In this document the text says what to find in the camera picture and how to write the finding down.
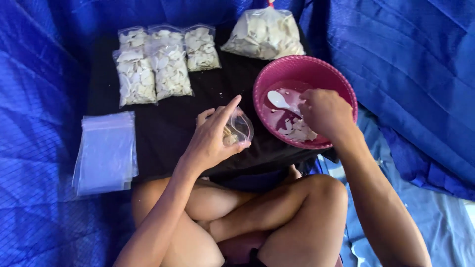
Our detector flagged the light blue star sheet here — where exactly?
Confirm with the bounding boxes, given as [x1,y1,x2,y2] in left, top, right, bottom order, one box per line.
[315,106,475,267]

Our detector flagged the large bag of white chips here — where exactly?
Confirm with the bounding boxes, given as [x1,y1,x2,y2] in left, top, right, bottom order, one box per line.
[221,7,306,61]

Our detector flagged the blue quilted tarp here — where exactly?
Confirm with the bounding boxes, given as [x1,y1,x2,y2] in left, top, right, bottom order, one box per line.
[0,0,475,267]

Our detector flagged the pile of white chips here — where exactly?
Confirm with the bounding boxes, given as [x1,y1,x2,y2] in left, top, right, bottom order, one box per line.
[276,117,319,142]

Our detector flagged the white chips in clear bag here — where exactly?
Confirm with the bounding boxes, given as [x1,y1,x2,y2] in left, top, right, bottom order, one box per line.
[222,126,240,146]

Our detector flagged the person's right leg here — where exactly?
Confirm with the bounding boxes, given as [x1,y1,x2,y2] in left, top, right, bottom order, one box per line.
[197,174,349,267]

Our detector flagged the pink plastic basket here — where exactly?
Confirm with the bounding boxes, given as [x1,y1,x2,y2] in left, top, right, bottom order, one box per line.
[253,55,359,150]

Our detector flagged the small clear zip bag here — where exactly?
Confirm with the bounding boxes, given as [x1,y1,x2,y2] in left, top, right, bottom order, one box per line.
[221,107,255,147]

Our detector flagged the white plastic spoon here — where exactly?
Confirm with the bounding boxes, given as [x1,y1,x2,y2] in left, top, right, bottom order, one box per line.
[267,90,302,116]

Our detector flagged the person's left hand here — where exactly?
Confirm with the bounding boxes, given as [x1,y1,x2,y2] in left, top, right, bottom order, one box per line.
[181,95,252,175]

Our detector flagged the person's right hand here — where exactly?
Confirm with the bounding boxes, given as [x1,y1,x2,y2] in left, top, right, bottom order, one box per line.
[298,89,359,144]

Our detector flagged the black cloth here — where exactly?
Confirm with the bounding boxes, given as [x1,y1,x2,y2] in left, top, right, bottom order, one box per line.
[86,22,340,184]

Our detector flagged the small filled bag of chips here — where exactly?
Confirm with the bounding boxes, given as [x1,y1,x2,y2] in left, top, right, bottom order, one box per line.
[147,24,194,101]
[112,49,157,107]
[118,27,150,52]
[184,24,222,72]

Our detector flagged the stack of empty zip bags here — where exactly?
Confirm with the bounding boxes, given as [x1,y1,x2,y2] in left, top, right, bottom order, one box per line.
[72,111,139,197]

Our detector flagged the dark maroon shorts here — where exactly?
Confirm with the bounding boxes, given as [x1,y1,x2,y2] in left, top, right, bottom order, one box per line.
[217,231,344,267]

